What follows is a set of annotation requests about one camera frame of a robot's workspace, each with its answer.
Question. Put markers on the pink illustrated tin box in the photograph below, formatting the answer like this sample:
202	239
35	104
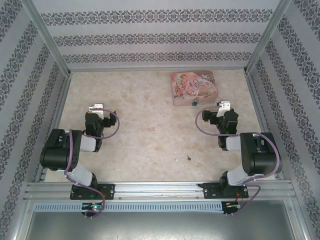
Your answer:
193	86

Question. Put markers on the small metal key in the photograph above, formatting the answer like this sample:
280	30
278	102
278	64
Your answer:
188	157

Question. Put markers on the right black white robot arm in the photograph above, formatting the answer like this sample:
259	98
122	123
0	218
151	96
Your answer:
262	160

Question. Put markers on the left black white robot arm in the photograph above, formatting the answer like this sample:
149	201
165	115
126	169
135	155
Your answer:
56	152

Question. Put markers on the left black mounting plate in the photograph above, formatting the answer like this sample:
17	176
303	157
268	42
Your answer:
108	191

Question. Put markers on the black mounting plate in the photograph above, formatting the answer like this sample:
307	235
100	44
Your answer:
108	191
210	190

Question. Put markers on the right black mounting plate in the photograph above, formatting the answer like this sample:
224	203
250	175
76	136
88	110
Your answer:
210	190

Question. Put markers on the circuit board with green light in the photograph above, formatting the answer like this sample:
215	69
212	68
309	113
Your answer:
93	207

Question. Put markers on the circuit board with black connectors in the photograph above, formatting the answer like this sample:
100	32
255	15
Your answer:
230	207

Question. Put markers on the grey metal sheet panel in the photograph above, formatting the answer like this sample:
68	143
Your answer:
160	227

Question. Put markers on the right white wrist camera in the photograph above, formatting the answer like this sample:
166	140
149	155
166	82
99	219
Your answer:
224	108

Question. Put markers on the aluminium side rail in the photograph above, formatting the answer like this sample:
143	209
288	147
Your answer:
265	120
56	120

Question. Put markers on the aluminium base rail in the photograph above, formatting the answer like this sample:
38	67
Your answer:
160	190

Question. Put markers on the aluminium frame post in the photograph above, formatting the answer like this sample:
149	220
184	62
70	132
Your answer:
267	37
47	37

